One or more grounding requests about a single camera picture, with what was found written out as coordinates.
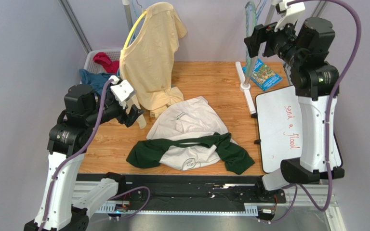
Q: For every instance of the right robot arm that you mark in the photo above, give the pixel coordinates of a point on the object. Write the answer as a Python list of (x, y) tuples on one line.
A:
[(316, 86)]

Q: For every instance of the green plastic hanger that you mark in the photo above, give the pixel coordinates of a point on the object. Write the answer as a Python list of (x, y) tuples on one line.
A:
[(250, 24)]

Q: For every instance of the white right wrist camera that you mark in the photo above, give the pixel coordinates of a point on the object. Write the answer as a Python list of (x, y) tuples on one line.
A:
[(289, 12)]

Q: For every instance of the white clothes rack base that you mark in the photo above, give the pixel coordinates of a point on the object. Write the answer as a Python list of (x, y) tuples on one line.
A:
[(245, 89)]

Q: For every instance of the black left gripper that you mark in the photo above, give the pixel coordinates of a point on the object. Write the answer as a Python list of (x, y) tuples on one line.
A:
[(128, 120)]

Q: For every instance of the white plastic laundry basket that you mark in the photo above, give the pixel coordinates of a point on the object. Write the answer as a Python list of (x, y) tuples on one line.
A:
[(92, 67)]

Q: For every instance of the aluminium frame post right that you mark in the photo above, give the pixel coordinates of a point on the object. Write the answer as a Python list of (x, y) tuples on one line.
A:
[(319, 8)]

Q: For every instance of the blue wire hanger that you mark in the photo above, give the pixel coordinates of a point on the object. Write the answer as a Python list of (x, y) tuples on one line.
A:
[(259, 8)]

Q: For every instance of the silver clothes rack pole right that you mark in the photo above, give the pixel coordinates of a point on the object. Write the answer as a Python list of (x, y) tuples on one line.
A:
[(251, 69)]

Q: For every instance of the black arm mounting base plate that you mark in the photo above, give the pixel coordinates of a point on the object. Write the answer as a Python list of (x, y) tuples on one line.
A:
[(197, 193)]

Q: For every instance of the blue garment in basket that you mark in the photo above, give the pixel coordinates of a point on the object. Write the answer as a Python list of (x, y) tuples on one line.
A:
[(96, 81)]

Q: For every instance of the white dry-erase board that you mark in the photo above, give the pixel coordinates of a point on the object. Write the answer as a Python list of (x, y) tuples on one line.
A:
[(280, 127)]

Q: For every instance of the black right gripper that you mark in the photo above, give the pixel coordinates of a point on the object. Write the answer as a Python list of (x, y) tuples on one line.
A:
[(257, 37)]

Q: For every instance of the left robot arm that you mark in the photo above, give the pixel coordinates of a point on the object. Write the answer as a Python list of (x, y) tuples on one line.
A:
[(68, 142)]

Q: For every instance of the aluminium frame post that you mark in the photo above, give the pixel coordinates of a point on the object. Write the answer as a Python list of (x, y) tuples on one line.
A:
[(319, 8), (67, 8)]

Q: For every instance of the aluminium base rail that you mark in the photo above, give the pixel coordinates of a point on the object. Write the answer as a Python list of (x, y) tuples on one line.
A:
[(118, 208)]

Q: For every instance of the red garment in basket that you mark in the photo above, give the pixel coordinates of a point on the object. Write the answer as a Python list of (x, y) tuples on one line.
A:
[(106, 63)]

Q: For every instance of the aluminium frame post left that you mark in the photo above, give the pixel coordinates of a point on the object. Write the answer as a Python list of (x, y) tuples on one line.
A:
[(67, 8)]

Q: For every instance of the cream yellow t-shirt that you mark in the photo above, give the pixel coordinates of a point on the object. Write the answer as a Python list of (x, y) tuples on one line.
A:
[(147, 62)]

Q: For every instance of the yellow plastic hanger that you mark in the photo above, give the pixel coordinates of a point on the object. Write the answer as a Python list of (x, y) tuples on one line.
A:
[(133, 29)]

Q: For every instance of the green and white t-shirt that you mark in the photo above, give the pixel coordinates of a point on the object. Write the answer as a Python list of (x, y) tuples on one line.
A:
[(189, 135)]

